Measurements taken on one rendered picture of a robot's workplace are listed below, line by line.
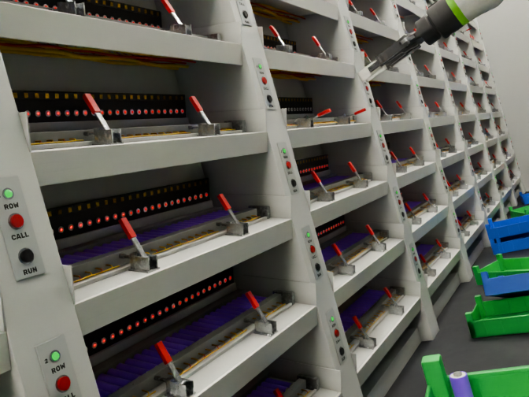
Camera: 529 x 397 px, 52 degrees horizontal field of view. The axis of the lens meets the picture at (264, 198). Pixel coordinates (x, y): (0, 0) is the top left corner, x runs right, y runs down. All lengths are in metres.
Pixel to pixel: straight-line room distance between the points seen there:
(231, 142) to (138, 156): 0.26
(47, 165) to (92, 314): 0.20
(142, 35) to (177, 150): 0.20
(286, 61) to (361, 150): 0.56
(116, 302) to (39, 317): 0.12
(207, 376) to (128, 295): 0.22
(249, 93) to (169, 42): 0.27
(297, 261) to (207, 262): 0.33
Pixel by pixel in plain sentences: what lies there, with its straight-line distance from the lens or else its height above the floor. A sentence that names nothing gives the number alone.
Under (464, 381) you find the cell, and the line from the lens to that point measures 0.61.
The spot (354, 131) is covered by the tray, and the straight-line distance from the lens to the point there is 1.70.
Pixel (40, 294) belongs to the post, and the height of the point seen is 0.58.
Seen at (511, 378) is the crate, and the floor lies 0.36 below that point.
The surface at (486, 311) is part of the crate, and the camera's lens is 2.07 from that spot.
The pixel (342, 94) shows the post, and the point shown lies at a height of 0.87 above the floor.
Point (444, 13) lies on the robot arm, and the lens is 1.53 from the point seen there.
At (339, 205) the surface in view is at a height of 0.54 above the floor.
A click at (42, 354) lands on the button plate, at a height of 0.51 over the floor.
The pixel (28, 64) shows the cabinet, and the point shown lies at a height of 0.95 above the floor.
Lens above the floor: 0.62
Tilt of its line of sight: level
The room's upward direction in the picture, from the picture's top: 16 degrees counter-clockwise
